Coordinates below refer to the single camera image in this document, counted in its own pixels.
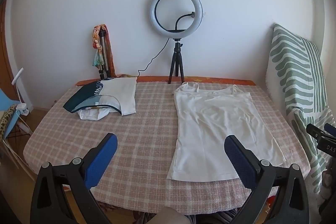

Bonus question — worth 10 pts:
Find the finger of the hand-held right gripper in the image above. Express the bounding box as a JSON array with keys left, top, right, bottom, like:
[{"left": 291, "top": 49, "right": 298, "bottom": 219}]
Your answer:
[
  {"left": 324, "top": 123, "right": 336, "bottom": 136},
  {"left": 306, "top": 123, "right": 327, "bottom": 139}
]

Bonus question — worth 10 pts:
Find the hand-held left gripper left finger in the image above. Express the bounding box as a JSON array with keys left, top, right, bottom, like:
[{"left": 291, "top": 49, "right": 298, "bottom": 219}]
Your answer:
[{"left": 30, "top": 133, "right": 118, "bottom": 224}]

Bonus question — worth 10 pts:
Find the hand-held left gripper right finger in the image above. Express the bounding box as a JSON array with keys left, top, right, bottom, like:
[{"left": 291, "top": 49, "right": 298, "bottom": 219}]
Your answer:
[{"left": 224, "top": 135, "right": 310, "bottom": 224}]

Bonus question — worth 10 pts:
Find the white strappy camisole top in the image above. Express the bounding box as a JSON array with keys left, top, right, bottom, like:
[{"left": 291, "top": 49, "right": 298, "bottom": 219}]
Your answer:
[{"left": 167, "top": 82, "right": 286, "bottom": 182}]

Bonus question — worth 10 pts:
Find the pink checked blanket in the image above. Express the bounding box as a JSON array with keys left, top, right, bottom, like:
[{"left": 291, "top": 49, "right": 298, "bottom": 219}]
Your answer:
[{"left": 23, "top": 81, "right": 311, "bottom": 215}]

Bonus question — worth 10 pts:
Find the white crumpled garment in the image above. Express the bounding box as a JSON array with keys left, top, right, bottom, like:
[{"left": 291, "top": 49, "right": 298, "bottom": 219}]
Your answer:
[{"left": 77, "top": 106, "right": 111, "bottom": 121}]

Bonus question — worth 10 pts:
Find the green striped white cushion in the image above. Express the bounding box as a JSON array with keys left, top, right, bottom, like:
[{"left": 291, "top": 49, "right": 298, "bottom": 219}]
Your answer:
[{"left": 265, "top": 23, "right": 335, "bottom": 194}]

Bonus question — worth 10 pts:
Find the white folded top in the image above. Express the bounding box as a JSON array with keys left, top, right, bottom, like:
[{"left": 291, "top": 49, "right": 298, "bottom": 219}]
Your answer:
[{"left": 100, "top": 78, "right": 137, "bottom": 116}]

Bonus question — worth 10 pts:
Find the white desk lamp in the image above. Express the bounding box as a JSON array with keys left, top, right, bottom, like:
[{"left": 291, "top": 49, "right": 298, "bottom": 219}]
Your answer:
[{"left": 10, "top": 68, "right": 30, "bottom": 117}]

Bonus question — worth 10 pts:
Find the knotted multicoloured scarf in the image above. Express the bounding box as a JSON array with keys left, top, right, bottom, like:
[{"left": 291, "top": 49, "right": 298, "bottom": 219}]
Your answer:
[{"left": 92, "top": 25, "right": 103, "bottom": 67}]

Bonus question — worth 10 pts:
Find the orange patterned scarf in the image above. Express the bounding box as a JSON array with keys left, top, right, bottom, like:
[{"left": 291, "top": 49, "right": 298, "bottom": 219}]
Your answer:
[{"left": 104, "top": 24, "right": 116, "bottom": 77}]

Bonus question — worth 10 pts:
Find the leopard print cloth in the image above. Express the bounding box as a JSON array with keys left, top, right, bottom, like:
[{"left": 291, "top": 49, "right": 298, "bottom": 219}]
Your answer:
[{"left": 0, "top": 105, "right": 17, "bottom": 140}]

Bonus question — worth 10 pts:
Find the silver folded tripod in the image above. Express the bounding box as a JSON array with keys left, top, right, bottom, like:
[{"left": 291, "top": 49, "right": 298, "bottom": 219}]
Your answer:
[{"left": 98, "top": 31, "right": 112, "bottom": 80}]

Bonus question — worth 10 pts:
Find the light blue chair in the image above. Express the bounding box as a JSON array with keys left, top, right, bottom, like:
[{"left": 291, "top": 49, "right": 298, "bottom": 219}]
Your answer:
[{"left": 0, "top": 88, "right": 33, "bottom": 169}]

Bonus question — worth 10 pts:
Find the small black tripod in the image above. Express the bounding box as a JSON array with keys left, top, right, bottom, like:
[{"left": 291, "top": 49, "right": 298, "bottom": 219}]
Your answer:
[{"left": 167, "top": 39, "right": 185, "bottom": 85}]

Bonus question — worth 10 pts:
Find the wooden door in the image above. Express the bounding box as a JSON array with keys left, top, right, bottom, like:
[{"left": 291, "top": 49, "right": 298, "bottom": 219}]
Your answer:
[{"left": 0, "top": 1, "right": 17, "bottom": 109}]

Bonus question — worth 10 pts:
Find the black gooseneck phone holder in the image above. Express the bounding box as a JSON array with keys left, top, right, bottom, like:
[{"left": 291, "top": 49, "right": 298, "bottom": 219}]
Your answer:
[{"left": 168, "top": 11, "right": 196, "bottom": 33}]

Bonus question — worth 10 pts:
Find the black ring light cable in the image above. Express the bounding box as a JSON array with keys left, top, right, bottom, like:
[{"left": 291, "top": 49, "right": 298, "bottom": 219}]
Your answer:
[{"left": 136, "top": 38, "right": 170, "bottom": 78}]

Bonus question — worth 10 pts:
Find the white ring light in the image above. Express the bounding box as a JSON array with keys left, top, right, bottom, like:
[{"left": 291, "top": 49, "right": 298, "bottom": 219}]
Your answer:
[{"left": 150, "top": 0, "right": 204, "bottom": 39}]

